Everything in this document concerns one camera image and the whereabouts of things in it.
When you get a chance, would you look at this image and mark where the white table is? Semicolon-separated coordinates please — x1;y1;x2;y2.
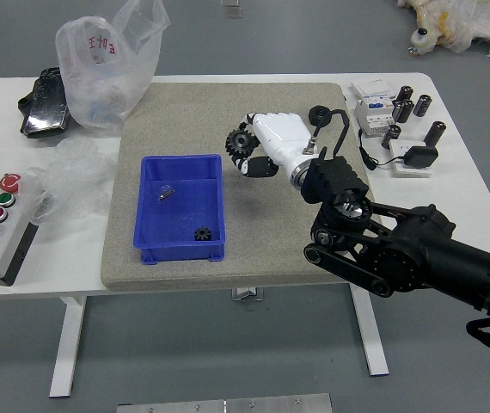
0;72;490;399

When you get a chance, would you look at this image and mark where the small black nut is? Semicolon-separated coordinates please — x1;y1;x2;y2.
308;105;332;126

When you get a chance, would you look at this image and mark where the red emergency stop button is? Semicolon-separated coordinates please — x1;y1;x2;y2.
0;173;23;194

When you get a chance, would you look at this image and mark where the white power socket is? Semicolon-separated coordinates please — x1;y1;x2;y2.
389;138;434;178

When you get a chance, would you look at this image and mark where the grey push-button control box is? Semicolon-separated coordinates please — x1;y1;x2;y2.
0;165;40;287

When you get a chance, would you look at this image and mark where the white plastic bag red print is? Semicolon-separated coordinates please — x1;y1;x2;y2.
54;0;171;139

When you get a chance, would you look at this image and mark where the black plastic tray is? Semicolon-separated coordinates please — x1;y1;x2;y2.
16;67;72;139

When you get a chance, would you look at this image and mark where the big black nut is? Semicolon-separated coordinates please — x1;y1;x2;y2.
225;128;255;160

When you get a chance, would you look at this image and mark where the crumpled clear plastic wrap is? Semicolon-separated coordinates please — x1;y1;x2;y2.
23;137;119;225

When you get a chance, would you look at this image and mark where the black plug cord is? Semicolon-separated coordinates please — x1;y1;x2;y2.
358;128;407;171

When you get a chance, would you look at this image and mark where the plastic-wrapped plush toy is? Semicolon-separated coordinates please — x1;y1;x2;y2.
397;0;490;70

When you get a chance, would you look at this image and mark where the small white card box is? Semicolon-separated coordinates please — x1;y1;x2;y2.
351;78;395;100

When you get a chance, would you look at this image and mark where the white circuit breaker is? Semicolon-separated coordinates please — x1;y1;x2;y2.
352;95;396;139

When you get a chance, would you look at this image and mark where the small metal floor plate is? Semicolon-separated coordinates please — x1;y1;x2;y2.
221;0;244;20

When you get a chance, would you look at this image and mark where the black plug adapter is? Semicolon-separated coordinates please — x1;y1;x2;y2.
404;145;438;169

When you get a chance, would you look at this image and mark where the metal bracket under table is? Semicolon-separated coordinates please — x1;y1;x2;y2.
230;287;266;302

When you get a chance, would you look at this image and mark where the grey-brown mat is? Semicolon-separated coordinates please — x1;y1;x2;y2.
100;82;386;293

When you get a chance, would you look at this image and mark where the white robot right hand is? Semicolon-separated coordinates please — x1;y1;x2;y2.
229;111;320;178

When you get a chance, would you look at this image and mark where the blue plastic box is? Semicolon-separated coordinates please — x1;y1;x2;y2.
132;153;227;264

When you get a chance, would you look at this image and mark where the large silver metal plate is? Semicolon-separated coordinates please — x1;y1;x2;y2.
116;392;334;413

